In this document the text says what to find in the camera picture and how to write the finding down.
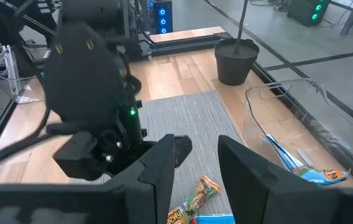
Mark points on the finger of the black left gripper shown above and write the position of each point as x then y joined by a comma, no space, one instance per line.
183,151

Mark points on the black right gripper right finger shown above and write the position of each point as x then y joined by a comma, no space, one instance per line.
257,193

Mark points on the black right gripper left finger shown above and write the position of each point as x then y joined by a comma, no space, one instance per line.
145,193

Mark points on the green Chewy granola bar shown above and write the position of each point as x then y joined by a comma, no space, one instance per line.
198,197

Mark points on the blue red-ended granola bar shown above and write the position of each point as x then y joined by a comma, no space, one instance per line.
213,219

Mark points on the blue orange Chewy granola bar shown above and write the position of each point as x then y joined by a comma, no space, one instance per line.
319,175

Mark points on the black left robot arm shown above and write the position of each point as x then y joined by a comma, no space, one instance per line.
83,77

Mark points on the grey woven placemat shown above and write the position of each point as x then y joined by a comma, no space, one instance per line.
195,124

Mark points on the clear plastic bin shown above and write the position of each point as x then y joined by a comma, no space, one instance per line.
288,124

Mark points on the green plant in black pot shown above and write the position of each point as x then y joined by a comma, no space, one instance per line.
235,68

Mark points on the black computer blue lights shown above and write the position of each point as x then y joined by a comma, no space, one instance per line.
162,18

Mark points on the black computer green lights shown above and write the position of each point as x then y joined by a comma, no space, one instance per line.
307,12

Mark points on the black aluminium table frame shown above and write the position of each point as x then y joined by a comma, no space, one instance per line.
189,46

